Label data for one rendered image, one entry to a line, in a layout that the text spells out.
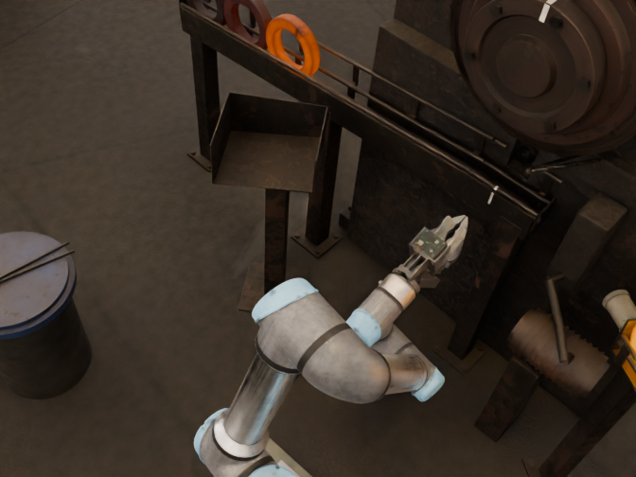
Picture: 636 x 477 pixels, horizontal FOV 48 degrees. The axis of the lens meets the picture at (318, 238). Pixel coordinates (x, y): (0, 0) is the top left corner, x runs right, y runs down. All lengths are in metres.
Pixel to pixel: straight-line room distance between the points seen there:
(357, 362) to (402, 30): 0.99
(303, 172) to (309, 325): 0.74
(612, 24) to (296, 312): 0.74
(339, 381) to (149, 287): 1.30
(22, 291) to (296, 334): 0.92
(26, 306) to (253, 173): 0.65
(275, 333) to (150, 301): 1.18
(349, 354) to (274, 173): 0.79
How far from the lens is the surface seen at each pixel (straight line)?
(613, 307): 1.70
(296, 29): 2.02
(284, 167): 1.89
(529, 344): 1.80
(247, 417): 1.42
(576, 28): 1.37
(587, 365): 1.78
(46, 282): 1.94
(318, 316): 1.20
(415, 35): 1.90
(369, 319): 1.49
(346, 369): 1.18
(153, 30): 3.38
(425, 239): 1.54
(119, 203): 2.64
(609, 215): 1.70
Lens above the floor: 1.96
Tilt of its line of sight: 51 degrees down
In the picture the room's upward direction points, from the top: 6 degrees clockwise
